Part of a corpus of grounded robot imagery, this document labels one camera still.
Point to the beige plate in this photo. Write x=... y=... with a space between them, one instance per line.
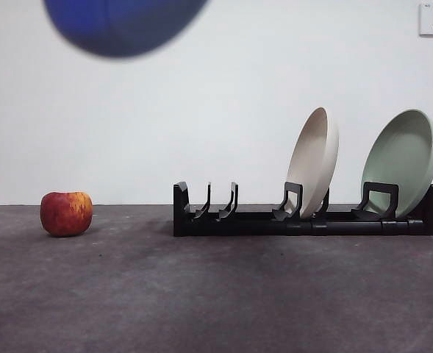
x=315 y=165

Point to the black plate rack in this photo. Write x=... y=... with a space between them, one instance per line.
x=253 y=228

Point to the red apple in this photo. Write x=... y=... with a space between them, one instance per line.
x=65 y=217

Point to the blue plate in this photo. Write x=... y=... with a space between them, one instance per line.
x=124 y=25

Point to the green plate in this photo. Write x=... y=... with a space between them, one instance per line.
x=400 y=162

